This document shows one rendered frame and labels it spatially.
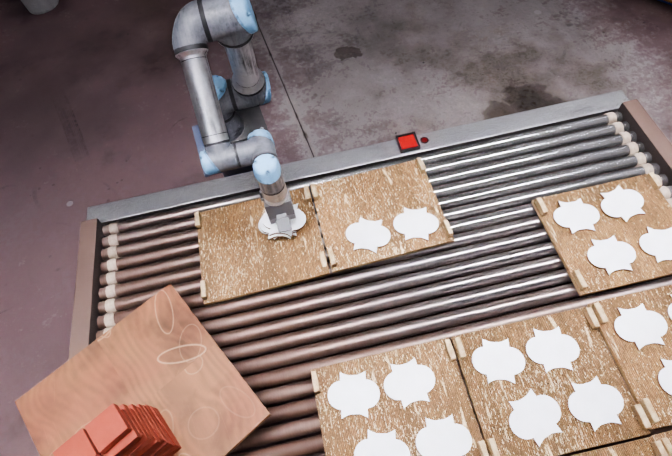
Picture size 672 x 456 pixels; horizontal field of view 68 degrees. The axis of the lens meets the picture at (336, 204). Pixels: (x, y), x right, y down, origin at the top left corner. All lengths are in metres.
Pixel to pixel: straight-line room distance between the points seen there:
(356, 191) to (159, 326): 0.77
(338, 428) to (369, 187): 0.79
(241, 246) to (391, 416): 0.71
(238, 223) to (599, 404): 1.20
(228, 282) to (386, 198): 0.60
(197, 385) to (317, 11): 3.16
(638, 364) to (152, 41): 3.68
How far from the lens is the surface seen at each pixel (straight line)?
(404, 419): 1.46
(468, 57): 3.64
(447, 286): 1.60
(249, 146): 1.48
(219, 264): 1.69
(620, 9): 4.28
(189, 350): 1.49
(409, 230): 1.65
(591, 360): 1.60
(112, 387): 1.55
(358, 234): 1.64
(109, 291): 1.82
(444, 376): 1.50
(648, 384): 1.64
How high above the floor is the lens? 2.38
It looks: 57 degrees down
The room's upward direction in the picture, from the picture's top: 9 degrees counter-clockwise
